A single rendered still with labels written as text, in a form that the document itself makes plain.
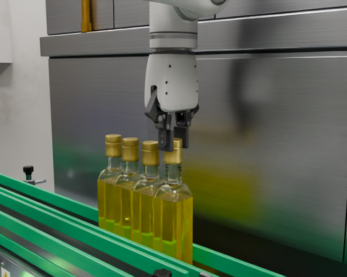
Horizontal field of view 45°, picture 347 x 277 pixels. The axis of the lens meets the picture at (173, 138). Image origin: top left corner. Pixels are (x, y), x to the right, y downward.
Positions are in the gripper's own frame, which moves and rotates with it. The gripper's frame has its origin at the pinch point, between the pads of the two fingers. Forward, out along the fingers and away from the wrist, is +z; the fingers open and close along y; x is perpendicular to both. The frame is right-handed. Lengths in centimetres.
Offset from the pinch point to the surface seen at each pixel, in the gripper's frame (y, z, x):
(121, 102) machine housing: -15.7, -3.9, -31.8
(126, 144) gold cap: 1.6, 2.3, -11.2
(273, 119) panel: -11.9, -3.5, 13.6
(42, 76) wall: -145, -5, -281
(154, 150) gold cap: 0.6, 2.7, -4.4
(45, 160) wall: -144, 70, -283
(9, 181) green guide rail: -5, 22, -72
